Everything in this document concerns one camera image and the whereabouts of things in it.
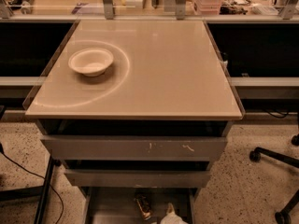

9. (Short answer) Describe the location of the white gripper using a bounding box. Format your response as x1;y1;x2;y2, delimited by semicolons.
160;203;188;224

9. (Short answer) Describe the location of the crushed orange soda can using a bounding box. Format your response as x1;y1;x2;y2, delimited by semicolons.
135;194;152;220

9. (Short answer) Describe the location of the grey bottom drawer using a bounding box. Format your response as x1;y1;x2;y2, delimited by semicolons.
82;188;195;224

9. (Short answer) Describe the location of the grey drawer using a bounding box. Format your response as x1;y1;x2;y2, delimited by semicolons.
82;188;195;224
64;169;210;188
41;135;227;161

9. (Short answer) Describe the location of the grey middle drawer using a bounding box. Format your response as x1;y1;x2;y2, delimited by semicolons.
64;169;210;188

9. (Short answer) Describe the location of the grey top drawer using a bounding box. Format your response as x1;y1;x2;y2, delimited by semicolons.
41;135;227;161

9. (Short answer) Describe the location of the black office chair base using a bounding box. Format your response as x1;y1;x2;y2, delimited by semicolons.
246;135;299;224

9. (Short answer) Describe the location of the black metal stand leg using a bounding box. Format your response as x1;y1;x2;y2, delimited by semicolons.
34;157;54;224

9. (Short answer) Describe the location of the white paper bowl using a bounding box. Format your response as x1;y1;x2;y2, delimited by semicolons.
68;48;114;77

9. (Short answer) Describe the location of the black floor cable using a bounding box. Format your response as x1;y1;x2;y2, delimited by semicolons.
0;151;64;224

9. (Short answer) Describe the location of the grey metal post right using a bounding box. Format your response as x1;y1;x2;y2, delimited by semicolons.
175;0;186;20

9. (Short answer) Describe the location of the grey metal post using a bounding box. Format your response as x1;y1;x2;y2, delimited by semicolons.
175;0;186;20
102;0;114;20

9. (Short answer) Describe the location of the grey metal post left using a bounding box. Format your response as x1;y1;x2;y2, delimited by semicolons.
102;0;114;20

